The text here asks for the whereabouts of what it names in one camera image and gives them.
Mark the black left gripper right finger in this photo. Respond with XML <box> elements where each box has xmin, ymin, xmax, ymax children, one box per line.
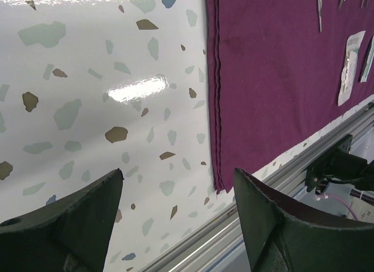
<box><xmin>234</xmin><ymin>168</ymin><xmax>373</xmax><ymax>271</ymax></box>

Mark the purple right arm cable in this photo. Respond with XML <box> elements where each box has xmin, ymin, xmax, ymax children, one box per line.
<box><xmin>315</xmin><ymin>192</ymin><xmax>363</xmax><ymax>221</ymax></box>

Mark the large white suture packet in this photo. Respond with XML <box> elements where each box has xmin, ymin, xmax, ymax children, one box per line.
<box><xmin>338</xmin><ymin>30</ymin><xmax>366</xmax><ymax>106</ymax></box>

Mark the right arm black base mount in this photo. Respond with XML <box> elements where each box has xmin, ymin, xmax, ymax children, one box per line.
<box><xmin>305</xmin><ymin>134</ymin><xmax>373</xmax><ymax>192</ymax></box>

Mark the purple surgical drape cloth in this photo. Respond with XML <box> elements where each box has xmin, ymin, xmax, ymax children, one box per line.
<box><xmin>206</xmin><ymin>0</ymin><xmax>373</xmax><ymax>192</ymax></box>

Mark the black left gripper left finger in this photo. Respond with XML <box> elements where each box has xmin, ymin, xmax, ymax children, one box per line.
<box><xmin>1</xmin><ymin>169</ymin><xmax>123</xmax><ymax>271</ymax></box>

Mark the aluminium table edge rail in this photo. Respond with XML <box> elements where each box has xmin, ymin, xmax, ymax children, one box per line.
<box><xmin>140</xmin><ymin>102</ymin><xmax>373</xmax><ymax>271</ymax></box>

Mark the small green-white packet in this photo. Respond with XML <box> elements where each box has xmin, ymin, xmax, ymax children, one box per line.
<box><xmin>359</xmin><ymin>37</ymin><xmax>373</xmax><ymax>82</ymax></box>

